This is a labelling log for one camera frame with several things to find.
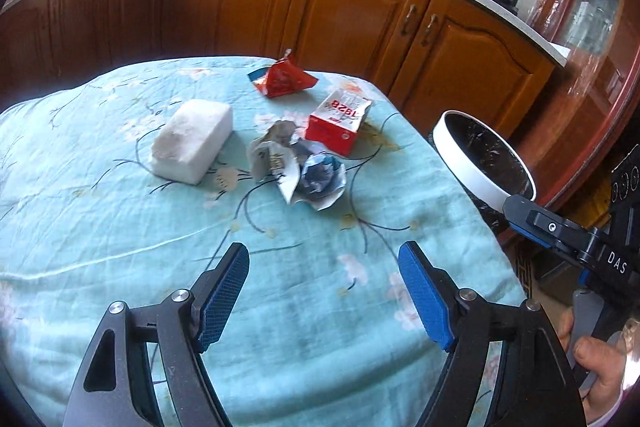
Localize person's right hand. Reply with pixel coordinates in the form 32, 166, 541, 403
572, 333, 631, 426

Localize red snack wrapper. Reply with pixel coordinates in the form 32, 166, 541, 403
247, 49, 318, 98

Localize red white milk carton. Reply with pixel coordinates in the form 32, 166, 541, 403
305, 89, 372, 156

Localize white round trash bin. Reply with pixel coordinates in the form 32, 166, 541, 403
432, 109, 537, 213

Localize crumpled silver wrapper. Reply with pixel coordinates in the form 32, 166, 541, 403
291, 154, 346, 211

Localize teal floral tablecloth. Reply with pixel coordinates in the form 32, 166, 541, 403
0, 55, 528, 427

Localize white foam block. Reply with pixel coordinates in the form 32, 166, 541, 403
150, 100, 233, 185

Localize wooden lower cabinets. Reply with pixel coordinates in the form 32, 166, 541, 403
1, 0, 560, 135

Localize wooden glass door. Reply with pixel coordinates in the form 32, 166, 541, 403
511, 0, 639, 207

